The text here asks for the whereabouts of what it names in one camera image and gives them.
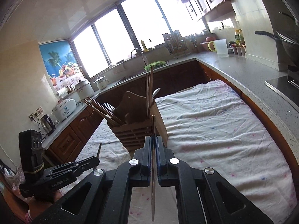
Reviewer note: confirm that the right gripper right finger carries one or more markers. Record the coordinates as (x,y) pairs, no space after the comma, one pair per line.
(203,196)

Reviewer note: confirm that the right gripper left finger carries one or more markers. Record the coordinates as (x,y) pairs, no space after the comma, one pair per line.
(102,196)

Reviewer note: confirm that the dark metal chopstick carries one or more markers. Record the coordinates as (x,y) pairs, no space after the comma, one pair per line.
(153,182)

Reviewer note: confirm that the light wooden chopstick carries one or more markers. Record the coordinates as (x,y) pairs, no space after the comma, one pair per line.
(150,87)

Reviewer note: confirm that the person's left hand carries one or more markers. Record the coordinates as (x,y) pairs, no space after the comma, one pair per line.
(37,207)

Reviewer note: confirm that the lower wooden counter cabinets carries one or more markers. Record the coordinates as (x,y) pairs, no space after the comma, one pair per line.
(69,143)

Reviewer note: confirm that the steel electric kettle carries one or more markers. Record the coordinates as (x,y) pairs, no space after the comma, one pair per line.
(47,124)

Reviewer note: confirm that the floral white tablecloth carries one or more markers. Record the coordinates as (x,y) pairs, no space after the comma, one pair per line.
(208,125)

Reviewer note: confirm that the white rice cooker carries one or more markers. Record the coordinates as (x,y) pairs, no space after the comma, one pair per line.
(63,109)

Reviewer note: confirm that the wooden utensil holder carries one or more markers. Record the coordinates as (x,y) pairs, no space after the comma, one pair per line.
(137,118)

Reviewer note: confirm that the paper towel roll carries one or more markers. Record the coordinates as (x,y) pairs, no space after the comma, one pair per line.
(61,94)

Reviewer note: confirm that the tall white cooker pot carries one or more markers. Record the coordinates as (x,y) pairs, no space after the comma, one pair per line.
(84,89)

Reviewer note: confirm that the small white electric pot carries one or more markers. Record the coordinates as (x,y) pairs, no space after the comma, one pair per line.
(101,82)

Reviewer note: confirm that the metal spoon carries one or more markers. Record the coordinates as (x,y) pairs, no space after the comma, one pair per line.
(155,92)

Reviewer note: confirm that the tropical fruit poster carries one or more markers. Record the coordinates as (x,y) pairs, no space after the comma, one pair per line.
(61,64)

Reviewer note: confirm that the green colander basket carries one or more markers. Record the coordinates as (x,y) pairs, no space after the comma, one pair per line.
(154,65)

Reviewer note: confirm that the gas stove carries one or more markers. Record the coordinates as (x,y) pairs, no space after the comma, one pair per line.
(287,86)

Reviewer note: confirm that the chrome sink faucet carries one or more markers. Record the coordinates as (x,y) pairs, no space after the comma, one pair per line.
(139,52)

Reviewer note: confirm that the pink basin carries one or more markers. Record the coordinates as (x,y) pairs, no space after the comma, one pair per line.
(204,44)

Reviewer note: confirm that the yellow dish soap bottle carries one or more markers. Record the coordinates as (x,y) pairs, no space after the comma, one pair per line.
(144,46)

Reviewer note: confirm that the dish drying rack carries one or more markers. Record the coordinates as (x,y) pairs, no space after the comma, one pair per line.
(175,44)

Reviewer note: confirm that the yellow oil bottle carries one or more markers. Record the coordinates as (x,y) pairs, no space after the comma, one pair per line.
(239,37)

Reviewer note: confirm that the black wok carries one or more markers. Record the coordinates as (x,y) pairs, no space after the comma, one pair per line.
(289,41)

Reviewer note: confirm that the wall power socket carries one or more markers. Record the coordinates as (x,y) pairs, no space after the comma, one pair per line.
(36,113)

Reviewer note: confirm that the white jug green handle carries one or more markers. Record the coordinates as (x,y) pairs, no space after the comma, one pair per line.
(220,47)

